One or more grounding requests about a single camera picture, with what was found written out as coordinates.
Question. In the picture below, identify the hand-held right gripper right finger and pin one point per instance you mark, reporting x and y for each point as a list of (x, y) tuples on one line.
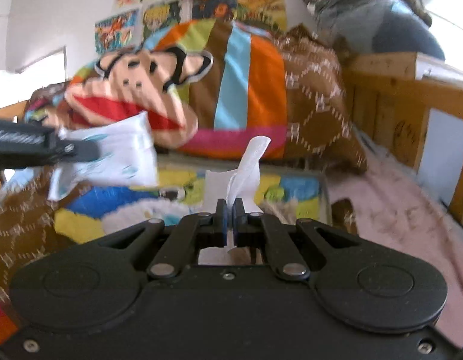
[(239, 219)]

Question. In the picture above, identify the brown patterned striped quilt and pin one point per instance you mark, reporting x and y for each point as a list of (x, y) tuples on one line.
[(18, 228)]

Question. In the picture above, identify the swirly night sky drawing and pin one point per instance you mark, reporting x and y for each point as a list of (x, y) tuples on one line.
[(214, 7)]

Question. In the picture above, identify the blond cartoon child drawing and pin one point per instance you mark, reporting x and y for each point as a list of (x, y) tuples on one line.
[(162, 18)]

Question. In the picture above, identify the wooden bed frame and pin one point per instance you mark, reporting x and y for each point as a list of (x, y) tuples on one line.
[(389, 93)]

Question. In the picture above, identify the pink bed sheet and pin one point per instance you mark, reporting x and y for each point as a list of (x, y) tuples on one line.
[(396, 225)]

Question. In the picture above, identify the light blue blanket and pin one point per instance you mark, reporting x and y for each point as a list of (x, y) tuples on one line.
[(19, 180)]

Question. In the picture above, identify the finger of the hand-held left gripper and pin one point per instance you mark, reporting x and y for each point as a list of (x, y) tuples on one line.
[(79, 150)]

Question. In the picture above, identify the grey rectangular tray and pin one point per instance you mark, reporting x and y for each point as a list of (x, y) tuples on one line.
[(325, 195)]

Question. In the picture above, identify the folded monkey face quilt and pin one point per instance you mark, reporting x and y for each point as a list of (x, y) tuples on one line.
[(254, 82)]

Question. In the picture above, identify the yellow landscape drawing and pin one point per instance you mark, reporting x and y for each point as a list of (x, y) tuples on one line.
[(261, 7)]

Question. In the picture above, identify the clear bag of clothes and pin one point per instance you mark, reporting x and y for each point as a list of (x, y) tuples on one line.
[(366, 22)]

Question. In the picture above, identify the blue background figure drawing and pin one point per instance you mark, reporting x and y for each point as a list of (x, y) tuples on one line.
[(117, 32)]

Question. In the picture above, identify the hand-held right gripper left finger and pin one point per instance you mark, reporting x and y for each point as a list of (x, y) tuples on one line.
[(221, 219)]

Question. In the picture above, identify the white printed handkerchief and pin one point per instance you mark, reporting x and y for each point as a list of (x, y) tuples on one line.
[(126, 150)]

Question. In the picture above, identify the window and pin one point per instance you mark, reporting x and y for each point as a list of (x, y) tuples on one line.
[(33, 71)]

